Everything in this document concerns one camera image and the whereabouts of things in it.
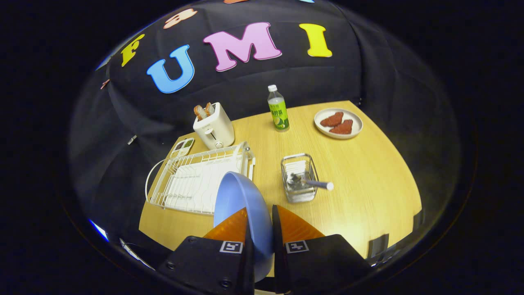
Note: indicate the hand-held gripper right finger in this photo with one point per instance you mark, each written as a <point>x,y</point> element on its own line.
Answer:
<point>315,262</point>

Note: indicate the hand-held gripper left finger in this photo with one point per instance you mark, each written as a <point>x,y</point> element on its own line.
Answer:
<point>213,262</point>

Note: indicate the blue plate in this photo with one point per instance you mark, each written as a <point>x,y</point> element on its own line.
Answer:
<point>237,196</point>

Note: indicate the metal spoon with white tip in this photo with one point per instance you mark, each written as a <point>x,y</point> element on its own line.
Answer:
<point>317,184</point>

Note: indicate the small white plate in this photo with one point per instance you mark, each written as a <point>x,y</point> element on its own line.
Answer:
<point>354,116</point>

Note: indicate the white divided sauce tray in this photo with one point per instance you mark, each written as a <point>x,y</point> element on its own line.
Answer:
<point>182,147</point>

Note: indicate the white toaster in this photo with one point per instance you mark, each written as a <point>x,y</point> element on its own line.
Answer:
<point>217,129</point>

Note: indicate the red meat piece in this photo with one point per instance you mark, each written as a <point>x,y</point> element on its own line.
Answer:
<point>332,119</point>
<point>342,127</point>

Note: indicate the grey clip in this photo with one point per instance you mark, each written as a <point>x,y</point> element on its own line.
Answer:
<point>132,139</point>

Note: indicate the toast slice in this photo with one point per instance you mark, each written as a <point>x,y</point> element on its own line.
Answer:
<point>200,112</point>
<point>210,108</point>

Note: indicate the green tea bottle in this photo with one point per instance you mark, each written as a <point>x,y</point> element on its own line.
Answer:
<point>278,112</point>

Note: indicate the black backdrop cloth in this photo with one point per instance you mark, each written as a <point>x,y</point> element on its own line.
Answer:
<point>327,78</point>

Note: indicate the pink clip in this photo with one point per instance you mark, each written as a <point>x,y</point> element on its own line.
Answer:
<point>105,84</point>

